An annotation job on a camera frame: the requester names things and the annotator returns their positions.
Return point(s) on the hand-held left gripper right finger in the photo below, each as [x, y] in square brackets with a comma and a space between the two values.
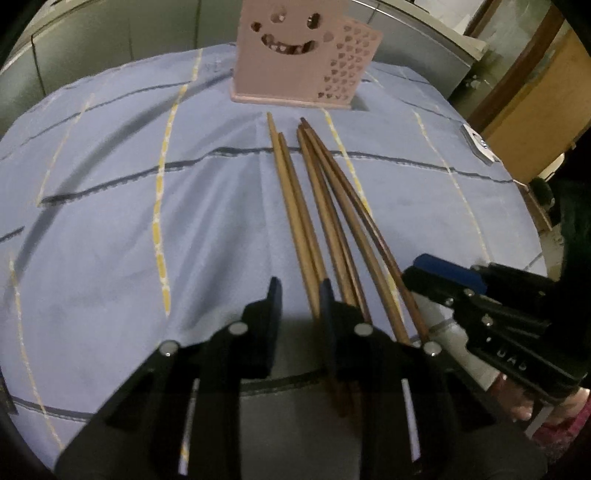
[328, 314]

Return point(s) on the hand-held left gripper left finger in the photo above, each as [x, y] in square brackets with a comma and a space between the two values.
[273, 304]

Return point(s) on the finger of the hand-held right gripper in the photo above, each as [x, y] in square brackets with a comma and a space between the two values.
[429, 288]
[452, 272]

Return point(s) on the bundle of wooden chopsticks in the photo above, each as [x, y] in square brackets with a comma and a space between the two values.
[298, 217]

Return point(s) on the pink smiley utensil holder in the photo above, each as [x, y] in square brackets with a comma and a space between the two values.
[277, 69]

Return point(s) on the person's right hand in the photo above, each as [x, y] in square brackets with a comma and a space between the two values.
[512, 401]

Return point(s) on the small white electronic device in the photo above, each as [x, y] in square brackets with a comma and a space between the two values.
[478, 143]

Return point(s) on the blue plaid tablecloth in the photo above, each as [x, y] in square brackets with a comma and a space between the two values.
[115, 230]

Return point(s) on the white kitchen countertop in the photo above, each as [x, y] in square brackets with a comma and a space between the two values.
[471, 46]

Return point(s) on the grey kitchen cabinets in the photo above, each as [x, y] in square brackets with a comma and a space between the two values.
[115, 41]

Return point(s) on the wooden door frame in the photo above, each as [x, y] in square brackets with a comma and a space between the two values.
[531, 115]

